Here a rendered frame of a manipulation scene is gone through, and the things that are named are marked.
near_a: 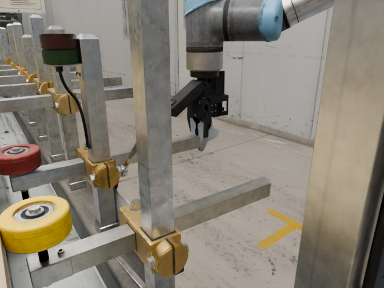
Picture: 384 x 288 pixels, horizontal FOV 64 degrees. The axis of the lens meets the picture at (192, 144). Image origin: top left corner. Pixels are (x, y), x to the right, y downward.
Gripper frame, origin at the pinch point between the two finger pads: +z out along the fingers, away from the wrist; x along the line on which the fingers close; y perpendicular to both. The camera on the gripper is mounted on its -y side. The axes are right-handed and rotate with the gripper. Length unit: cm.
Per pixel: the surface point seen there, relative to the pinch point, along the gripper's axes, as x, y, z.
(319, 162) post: -54, -29, -23
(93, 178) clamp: -7.7, -30.3, -3.0
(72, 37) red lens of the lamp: -6.4, -30.1, -28.9
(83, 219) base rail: 2.6, -31.4, 11.8
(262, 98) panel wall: 188, 223, 48
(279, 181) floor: 82, 136, 86
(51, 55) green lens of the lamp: -6.2, -33.9, -26.2
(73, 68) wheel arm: 98, -6, -12
